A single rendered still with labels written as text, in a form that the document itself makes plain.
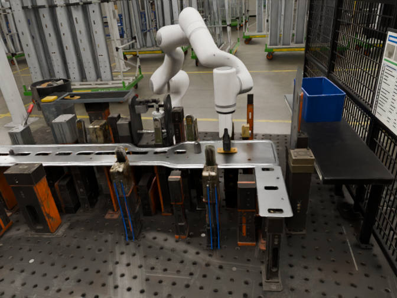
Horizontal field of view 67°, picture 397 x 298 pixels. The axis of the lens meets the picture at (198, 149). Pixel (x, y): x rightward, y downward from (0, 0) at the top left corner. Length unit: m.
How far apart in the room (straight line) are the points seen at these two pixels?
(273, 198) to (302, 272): 0.32
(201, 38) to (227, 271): 0.89
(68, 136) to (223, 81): 0.83
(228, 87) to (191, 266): 0.68
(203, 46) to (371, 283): 1.03
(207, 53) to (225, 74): 0.14
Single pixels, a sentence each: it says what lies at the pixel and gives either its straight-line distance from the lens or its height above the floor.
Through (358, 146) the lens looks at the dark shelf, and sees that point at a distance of 1.32.
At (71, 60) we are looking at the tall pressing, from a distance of 6.01.
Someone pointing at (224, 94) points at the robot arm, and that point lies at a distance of 1.13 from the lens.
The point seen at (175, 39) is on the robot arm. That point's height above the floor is 1.42.
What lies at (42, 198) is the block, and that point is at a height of 0.89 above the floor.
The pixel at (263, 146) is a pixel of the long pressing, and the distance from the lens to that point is 1.31.
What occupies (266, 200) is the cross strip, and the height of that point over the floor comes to 1.00.
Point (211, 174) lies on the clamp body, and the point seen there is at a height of 1.04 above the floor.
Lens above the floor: 1.60
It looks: 27 degrees down
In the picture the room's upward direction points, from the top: 5 degrees counter-clockwise
